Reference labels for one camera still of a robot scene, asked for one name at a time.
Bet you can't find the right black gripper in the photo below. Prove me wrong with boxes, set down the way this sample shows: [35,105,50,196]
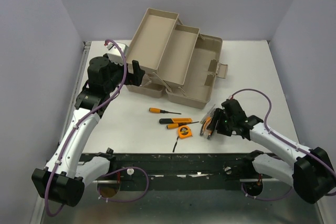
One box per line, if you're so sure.
[206,107,235,136]

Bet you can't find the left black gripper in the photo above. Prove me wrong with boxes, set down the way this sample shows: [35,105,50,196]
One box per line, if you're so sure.
[104,54,145,93]

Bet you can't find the orange handled pliers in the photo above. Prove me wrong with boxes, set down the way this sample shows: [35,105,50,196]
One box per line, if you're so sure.
[199,104,216,136]

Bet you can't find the orange tape measure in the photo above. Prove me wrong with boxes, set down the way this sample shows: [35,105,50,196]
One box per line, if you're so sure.
[177,125,193,139]

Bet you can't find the orange handled screwdriver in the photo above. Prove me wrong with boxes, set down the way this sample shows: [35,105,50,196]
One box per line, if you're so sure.
[166,121,198,130]
[149,108,181,115]

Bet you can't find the beige tool box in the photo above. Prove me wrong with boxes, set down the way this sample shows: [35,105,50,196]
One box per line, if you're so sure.
[126,8,228,109]

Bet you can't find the orange black utility knife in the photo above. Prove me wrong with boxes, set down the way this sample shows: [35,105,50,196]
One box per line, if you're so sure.
[159,118,193,124]

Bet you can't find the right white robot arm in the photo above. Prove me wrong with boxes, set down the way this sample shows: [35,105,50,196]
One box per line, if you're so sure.
[206,98,335,204]

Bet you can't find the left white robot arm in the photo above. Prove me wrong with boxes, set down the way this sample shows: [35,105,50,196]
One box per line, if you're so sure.
[32,55,145,207]

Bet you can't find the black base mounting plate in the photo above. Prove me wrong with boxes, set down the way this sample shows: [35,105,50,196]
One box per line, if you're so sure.
[97,153,261,192]

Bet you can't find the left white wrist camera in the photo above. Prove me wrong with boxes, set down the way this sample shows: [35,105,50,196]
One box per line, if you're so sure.
[105,42,129,65]

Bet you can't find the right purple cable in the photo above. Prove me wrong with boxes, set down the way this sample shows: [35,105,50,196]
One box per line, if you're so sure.
[228,89,336,201]

